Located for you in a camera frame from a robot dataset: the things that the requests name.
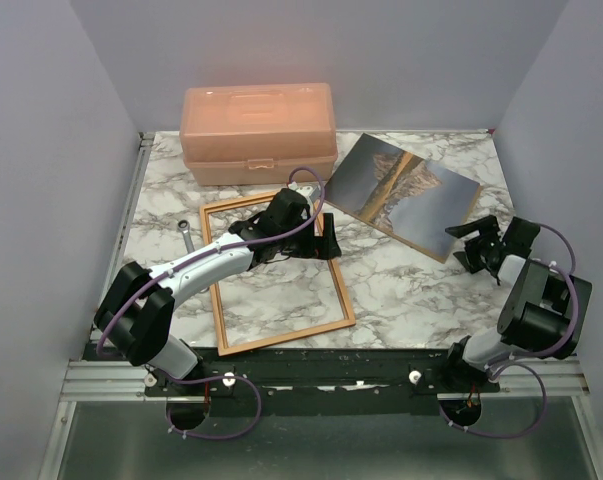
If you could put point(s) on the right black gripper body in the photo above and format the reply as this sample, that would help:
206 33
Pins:
481 248

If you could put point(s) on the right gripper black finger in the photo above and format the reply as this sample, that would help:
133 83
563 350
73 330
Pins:
486 229
461 256

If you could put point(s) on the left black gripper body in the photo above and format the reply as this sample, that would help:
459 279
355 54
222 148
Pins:
303 243

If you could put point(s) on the landscape photo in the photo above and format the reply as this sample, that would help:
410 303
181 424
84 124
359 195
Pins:
403 195

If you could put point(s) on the orange wooden picture frame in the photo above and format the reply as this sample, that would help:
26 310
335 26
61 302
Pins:
223 346

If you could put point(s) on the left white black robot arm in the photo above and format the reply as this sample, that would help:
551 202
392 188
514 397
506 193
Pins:
136 313

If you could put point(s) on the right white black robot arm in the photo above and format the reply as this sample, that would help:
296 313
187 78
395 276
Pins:
543 315

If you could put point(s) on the silver combination wrench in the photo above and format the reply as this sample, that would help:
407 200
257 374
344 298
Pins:
185 232

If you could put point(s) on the translucent orange plastic toolbox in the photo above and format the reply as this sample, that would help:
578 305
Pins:
249 135

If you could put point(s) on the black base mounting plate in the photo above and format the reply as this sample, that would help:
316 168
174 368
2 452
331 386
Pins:
318 382

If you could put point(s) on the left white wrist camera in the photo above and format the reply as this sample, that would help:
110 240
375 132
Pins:
310 192

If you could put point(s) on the aluminium extrusion rail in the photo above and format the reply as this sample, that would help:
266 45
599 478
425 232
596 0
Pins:
87 381

